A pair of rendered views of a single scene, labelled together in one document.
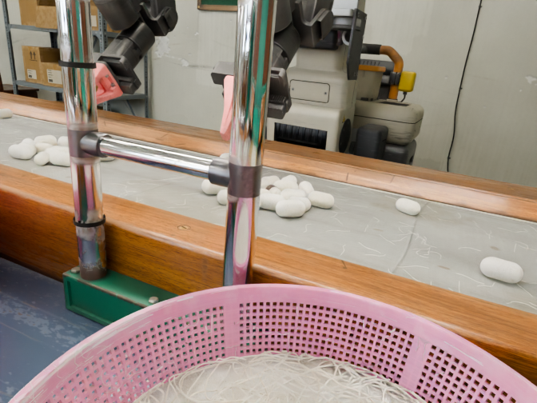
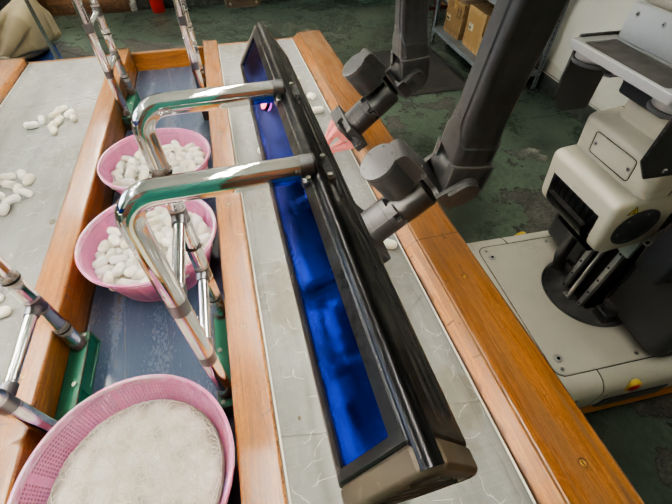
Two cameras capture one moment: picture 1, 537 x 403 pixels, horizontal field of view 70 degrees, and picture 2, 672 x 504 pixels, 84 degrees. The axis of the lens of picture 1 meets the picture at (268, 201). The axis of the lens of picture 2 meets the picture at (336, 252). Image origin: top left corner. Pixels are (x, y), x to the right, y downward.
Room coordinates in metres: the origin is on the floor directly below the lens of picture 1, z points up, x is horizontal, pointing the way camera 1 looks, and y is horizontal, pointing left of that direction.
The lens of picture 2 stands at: (0.25, -0.27, 1.30)
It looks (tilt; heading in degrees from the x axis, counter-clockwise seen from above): 48 degrees down; 52
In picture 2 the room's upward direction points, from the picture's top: straight up
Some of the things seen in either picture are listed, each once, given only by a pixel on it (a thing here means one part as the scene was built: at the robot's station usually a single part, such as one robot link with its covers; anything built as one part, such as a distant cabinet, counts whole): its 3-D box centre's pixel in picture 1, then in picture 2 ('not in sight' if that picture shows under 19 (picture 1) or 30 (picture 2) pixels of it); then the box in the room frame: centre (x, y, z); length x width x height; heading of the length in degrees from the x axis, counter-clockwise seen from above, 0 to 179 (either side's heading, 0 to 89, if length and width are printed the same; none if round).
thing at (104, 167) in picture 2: not in sight; (161, 171); (0.38, 0.64, 0.72); 0.27 x 0.27 x 0.10
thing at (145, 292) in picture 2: not in sight; (156, 249); (0.27, 0.38, 0.72); 0.27 x 0.27 x 0.10
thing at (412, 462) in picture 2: not in sight; (301, 155); (0.43, 0.02, 1.08); 0.62 x 0.08 x 0.07; 67
